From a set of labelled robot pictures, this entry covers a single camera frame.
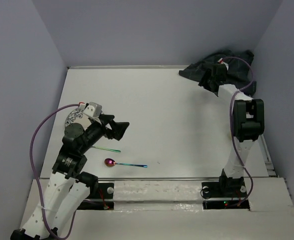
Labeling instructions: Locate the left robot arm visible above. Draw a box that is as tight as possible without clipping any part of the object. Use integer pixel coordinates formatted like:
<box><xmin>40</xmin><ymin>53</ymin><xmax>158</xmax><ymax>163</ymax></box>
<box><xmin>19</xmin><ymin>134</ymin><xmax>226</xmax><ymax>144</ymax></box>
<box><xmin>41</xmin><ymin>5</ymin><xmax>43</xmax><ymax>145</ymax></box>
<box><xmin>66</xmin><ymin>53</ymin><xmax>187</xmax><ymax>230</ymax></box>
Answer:
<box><xmin>10</xmin><ymin>114</ymin><xmax>130</xmax><ymax>240</ymax></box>

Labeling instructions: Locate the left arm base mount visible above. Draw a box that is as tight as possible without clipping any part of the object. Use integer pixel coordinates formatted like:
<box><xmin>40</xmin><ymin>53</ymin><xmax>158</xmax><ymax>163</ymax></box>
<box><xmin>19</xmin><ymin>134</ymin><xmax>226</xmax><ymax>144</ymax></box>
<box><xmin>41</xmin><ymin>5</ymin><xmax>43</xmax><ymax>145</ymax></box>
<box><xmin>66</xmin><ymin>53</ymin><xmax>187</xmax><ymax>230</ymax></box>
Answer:
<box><xmin>77</xmin><ymin>182</ymin><xmax>114</xmax><ymax>211</ymax></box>

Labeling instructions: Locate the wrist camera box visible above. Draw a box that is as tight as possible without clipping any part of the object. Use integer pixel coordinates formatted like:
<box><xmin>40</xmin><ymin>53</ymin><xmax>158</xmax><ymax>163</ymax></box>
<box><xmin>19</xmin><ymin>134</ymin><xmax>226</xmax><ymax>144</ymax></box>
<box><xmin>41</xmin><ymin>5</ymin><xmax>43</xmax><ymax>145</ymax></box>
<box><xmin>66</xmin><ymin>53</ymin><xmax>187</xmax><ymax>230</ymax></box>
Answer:
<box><xmin>217</xmin><ymin>58</ymin><xmax>229</xmax><ymax>71</ymax></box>
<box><xmin>78</xmin><ymin>102</ymin><xmax>103</xmax><ymax>121</ymax></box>

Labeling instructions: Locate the iridescent spoon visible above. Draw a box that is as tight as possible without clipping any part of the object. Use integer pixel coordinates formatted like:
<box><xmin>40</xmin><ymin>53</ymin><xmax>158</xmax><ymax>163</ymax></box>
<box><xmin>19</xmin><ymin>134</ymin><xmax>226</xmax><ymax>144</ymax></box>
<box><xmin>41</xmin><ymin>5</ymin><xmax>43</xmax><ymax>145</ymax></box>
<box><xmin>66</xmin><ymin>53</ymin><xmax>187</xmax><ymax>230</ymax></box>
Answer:
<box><xmin>104</xmin><ymin>158</ymin><xmax>148</xmax><ymax>168</ymax></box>

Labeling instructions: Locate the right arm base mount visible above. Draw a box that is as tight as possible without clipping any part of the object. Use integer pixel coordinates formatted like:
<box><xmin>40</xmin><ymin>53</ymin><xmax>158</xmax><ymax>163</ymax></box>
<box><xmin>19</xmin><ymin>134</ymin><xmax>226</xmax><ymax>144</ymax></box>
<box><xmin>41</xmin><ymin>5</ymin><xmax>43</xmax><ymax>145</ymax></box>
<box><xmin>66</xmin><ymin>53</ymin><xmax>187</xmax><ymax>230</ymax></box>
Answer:
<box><xmin>200</xmin><ymin>181</ymin><xmax>250</xmax><ymax>210</ymax></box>

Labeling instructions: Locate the blue floral white plate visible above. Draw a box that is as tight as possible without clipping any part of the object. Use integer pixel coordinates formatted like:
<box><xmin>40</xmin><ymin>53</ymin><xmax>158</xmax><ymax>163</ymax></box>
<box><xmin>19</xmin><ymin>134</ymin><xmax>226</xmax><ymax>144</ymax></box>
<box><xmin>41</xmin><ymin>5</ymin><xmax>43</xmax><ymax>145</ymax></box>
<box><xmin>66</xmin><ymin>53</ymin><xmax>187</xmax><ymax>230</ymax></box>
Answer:
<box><xmin>64</xmin><ymin>108</ymin><xmax>87</xmax><ymax>129</ymax></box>

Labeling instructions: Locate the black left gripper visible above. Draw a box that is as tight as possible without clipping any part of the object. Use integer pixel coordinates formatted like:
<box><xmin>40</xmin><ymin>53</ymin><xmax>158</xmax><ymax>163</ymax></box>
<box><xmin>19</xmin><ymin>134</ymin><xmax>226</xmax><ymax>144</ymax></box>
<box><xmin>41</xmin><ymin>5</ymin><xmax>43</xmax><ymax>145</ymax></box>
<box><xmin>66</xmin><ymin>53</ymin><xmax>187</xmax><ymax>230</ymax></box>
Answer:
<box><xmin>79</xmin><ymin>113</ymin><xmax>130</xmax><ymax>153</ymax></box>

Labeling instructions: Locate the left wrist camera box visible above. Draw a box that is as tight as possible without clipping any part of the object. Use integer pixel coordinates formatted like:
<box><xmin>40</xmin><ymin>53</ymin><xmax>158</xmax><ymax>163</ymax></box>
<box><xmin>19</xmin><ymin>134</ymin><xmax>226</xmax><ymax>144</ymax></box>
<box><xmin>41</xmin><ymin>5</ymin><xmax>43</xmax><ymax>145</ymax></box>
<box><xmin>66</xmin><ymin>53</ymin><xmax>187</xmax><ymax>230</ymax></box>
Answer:
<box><xmin>78</xmin><ymin>102</ymin><xmax>103</xmax><ymax>121</ymax></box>

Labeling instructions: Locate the dark grey checked cloth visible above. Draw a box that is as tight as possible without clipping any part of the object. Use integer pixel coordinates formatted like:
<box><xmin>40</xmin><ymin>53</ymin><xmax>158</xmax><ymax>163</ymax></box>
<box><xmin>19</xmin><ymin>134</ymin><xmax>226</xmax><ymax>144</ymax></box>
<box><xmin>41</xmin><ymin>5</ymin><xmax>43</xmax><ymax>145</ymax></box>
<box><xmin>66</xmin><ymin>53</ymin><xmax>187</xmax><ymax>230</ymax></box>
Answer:
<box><xmin>178</xmin><ymin>50</ymin><xmax>257</xmax><ymax>97</ymax></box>

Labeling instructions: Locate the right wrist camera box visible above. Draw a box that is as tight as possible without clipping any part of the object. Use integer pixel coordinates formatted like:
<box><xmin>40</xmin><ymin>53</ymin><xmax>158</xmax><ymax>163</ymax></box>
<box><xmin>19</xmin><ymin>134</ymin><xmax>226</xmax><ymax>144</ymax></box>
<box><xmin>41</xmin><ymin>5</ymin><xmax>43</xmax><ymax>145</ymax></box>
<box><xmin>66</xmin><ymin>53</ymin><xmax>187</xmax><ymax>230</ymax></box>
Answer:
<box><xmin>217</xmin><ymin>58</ymin><xmax>229</xmax><ymax>71</ymax></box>

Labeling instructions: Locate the iridescent fork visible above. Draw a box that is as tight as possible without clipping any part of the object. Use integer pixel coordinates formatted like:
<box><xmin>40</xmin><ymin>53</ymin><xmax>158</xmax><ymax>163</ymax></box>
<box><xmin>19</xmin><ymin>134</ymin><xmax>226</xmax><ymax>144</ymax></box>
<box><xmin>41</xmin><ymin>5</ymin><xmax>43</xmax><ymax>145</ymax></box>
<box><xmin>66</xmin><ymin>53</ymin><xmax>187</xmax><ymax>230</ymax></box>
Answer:
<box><xmin>91</xmin><ymin>146</ymin><xmax>121</xmax><ymax>153</ymax></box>

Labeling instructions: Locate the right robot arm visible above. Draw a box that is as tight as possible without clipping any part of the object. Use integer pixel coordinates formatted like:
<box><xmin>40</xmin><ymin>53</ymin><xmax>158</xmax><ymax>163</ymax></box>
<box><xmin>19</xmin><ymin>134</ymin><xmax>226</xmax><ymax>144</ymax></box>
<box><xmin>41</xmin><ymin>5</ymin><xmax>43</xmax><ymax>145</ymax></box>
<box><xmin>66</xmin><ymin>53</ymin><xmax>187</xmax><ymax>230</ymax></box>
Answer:
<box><xmin>199</xmin><ymin>60</ymin><xmax>265</xmax><ymax>200</ymax></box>

